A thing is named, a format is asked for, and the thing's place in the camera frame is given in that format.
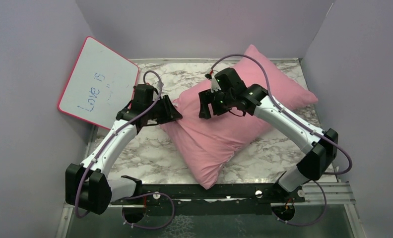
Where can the black mounting rail base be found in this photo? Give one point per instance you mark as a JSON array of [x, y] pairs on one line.
[[221, 199]]

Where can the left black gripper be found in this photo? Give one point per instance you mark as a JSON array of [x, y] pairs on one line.
[[170, 114]]

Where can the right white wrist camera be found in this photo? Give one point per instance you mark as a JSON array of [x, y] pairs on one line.
[[215, 85]]

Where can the pink floral pillowcase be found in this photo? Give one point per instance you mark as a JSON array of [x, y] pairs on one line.
[[208, 144]]

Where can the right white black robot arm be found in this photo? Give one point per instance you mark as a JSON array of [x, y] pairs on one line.
[[319, 146]]

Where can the pink framed whiteboard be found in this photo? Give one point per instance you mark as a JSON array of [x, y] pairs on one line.
[[100, 84]]

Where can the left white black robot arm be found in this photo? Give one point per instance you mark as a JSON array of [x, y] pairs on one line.
[[87, 187]]

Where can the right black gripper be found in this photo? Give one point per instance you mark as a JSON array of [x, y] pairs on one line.
[[207, 97]]

